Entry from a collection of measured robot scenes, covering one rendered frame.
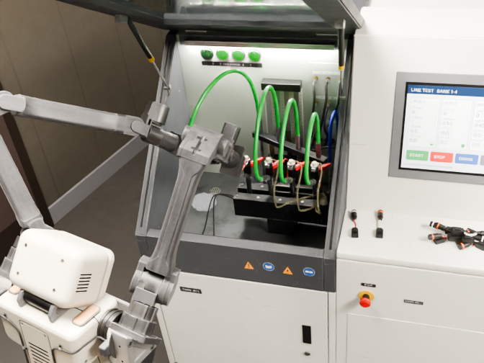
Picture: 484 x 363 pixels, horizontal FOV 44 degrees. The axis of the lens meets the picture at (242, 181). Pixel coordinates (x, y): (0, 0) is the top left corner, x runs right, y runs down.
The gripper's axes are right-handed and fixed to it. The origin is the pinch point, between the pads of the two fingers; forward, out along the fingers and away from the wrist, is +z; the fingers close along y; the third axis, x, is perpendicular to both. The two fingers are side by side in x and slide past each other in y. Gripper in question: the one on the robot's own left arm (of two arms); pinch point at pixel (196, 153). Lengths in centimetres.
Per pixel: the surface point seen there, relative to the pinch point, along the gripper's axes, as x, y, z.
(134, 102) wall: -3, 213, 65
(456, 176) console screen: -27, -49, 62
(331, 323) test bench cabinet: 36, -28, 61
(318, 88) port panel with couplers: -38, 1, 37
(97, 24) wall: -38, 192, 15
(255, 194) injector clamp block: 6.2, 2.0, 30.5
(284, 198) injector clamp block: 2.9, -6.2, 36.9
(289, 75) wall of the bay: -37.9, 8.3, 27.6
